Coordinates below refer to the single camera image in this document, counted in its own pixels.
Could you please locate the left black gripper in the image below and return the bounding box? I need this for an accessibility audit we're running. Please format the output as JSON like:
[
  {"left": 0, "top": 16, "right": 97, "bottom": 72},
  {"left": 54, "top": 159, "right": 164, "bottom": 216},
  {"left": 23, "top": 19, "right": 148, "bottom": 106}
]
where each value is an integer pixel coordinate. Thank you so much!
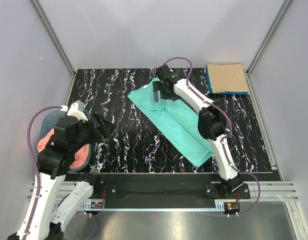
[{"left": 71, "top": 110, "right": 118, "bottom": 152}]

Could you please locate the teal t-shirt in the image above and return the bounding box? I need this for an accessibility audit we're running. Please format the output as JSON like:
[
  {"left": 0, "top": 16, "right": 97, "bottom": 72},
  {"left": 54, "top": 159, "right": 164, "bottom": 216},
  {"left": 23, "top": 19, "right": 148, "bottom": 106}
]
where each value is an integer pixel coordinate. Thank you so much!
[{"left": 128, "top": 78, "right": 214, "bottom": 168}]

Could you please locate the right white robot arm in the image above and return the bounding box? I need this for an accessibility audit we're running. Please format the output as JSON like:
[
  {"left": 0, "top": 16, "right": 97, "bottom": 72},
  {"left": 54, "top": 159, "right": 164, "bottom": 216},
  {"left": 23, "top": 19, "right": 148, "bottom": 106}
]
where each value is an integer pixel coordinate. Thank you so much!
[{"left": 153, "top": 64, "right": 243, "bottom": 199}]

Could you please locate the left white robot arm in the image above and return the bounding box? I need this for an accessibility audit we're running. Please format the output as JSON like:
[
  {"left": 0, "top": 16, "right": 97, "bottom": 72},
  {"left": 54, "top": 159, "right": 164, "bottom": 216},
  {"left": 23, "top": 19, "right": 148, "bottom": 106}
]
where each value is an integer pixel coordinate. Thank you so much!
[{"left": 8, "top": 112, "right": 116, "bottom": 240}]

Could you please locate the pink t-shirt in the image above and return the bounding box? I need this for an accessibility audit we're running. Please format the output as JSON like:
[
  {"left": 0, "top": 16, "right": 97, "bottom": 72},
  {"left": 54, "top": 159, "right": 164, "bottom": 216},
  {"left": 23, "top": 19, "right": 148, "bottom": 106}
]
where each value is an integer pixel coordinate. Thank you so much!
[{"left": 37, "top": 128, "right": 91, "bottom": 172}]

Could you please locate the folded blue t-shirt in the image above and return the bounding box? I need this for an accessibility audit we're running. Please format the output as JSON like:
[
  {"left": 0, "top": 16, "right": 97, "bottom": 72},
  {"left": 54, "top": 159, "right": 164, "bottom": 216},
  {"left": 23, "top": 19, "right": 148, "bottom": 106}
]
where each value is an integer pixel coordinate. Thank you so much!
[{"left": 206, "top": 71, "right": 249, "bottom": 95}]

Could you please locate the blue plastic basket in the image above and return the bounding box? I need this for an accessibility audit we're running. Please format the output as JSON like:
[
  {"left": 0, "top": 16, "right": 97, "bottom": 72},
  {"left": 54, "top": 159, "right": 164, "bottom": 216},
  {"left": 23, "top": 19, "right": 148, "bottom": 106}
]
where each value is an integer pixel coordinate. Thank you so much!
[{"left": 40, "top": 110, "right": 92, "bottom": 173}]

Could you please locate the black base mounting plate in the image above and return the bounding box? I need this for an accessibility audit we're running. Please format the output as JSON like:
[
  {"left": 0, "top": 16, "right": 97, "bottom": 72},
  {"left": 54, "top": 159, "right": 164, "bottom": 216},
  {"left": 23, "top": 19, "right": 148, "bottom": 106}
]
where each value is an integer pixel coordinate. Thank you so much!
[{"left": 97, "top": 173, "right": 251, "bottom": 211}]

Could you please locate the folded beige t-shirt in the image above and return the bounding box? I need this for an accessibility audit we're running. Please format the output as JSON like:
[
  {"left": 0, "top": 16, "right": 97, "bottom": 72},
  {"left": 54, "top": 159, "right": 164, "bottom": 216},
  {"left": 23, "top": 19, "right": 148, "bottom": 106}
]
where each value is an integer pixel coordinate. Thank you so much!
[{"left": 206, "top": 64, "right": 249, "bottom": 95}]

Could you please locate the white slotted cable duct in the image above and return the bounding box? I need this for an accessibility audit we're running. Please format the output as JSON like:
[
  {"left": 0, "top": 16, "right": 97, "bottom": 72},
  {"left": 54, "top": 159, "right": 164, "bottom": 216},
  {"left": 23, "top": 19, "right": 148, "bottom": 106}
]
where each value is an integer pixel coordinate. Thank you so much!
[{"left": 76, "top": 200, "right": 226, "bottom": 213}]

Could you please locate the left aluminium frame post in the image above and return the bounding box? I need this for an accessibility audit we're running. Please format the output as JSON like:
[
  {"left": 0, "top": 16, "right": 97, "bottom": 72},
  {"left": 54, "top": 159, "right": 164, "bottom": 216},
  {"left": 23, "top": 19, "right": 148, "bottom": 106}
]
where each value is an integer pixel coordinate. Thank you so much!
[{"left": 29, "top": 0, "right": 76, "bottom": 78}]

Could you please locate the aluminium frame post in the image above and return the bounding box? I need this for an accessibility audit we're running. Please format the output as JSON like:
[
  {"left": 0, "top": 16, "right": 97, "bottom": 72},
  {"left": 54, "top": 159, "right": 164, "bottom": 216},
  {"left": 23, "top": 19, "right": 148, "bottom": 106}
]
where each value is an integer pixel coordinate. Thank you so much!
[
  {"left": 246, "top": 0, "right": 294, "bottom": 76},
  {"left": 29, "top": 0, "right": 76, "bottom": 78}
]

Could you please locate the right aluminium frame post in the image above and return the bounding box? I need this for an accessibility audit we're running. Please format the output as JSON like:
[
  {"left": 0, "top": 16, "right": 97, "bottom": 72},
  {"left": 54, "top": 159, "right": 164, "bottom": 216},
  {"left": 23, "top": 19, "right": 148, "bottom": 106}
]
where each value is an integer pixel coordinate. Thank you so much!
[{"left": 246, "top": 0, "right": 294, "bottom": 76}]

